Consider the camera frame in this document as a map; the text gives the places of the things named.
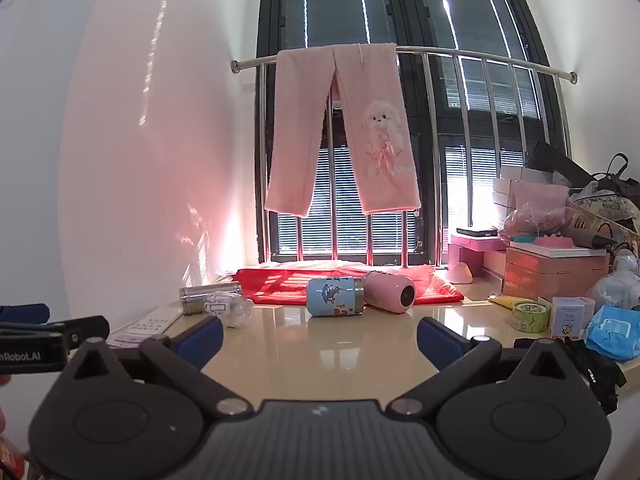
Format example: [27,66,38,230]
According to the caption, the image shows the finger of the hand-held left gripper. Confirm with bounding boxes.
[65,315,111,350]
[0,303,68,334]

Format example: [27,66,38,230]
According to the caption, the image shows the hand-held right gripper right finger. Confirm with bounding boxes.
[390,316,583,421]

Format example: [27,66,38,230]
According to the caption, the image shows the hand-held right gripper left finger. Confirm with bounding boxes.
[60,316,253,417]

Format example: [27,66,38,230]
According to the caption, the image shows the pink cup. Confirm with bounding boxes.
[362,270,417,314]

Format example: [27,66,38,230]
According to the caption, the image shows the blue printed cup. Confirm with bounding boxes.
[306,276,369,319]

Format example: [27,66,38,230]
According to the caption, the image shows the silver metal cup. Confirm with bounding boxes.
[179,281,243,316]

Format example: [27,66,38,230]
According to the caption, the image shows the pink paper card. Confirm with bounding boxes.
[106,332,147,350]

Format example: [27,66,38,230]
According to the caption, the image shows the clear plastic bottle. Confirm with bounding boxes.
[202,295,257,331]

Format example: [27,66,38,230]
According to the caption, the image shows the white remote control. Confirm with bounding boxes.
[122,306,184,336]

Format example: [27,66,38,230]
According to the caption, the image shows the yellow tube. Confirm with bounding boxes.
[487,293,527,311]

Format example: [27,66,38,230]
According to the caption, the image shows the small pink box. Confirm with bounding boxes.
[449,233,509,279]

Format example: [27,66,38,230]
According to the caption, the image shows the green tape roll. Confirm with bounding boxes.
[510,298,552,334]

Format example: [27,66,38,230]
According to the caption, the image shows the red cloth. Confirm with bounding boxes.
[232,261,466,306]

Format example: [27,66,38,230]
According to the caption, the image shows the red printed packet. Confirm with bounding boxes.
[0,435,32,480]

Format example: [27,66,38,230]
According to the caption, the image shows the large pink box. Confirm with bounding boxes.
[502,246,611,302]

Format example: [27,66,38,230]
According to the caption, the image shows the white box with pink lid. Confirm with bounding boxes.
[549,295,596,339]

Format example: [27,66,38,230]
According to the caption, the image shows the white book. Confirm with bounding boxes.
[508,237,577,259]

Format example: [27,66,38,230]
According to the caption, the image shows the pink plastic bag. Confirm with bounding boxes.
[499,203,574,242]

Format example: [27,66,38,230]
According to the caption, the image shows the black cloth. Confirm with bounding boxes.
[514,336,627,415]

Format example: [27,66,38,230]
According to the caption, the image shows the stack of white boxes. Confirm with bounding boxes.
[492,164,557,211]

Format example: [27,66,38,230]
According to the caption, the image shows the blue wipes packet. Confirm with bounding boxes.
[584,304,640,362]

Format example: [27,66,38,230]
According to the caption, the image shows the dark hair dryer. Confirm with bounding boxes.
[559,222,619,252]

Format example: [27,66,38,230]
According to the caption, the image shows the white plastic bag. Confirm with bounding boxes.
[584,249,640,312]

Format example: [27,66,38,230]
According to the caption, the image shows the black paper bag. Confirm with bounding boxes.
[524,139,597,189]

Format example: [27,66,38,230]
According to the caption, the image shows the patterned tote bag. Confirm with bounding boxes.
[566,194,640,243]

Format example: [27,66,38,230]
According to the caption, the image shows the pink pants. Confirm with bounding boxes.
[264,42,422,219]

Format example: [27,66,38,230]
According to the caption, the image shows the black handbag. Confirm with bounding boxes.
[590,153,640,196]

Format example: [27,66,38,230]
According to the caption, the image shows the metal window railing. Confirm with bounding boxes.
[230,45,579,269]

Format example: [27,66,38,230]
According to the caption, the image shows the dark framed window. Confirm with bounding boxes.
[256,0,574,269]

